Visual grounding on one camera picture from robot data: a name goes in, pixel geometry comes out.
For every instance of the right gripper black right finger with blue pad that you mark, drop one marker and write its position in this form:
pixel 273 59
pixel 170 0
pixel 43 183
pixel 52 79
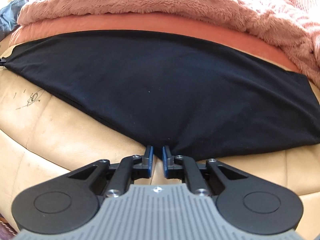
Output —
pixel 247 202

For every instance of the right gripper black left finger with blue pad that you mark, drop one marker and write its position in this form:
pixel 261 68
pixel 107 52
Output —
pixel 67 202

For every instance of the black pants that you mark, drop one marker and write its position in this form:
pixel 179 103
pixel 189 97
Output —
pixel 200 98

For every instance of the salmon pink bed sheet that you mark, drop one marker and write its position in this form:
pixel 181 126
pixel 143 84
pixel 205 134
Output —
pixel 159 22

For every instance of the blue denim garment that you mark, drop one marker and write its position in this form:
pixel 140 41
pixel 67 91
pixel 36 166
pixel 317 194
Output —
pixel 9 16

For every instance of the pink fluffy blanket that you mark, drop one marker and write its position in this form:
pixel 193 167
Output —
pixel 277 22

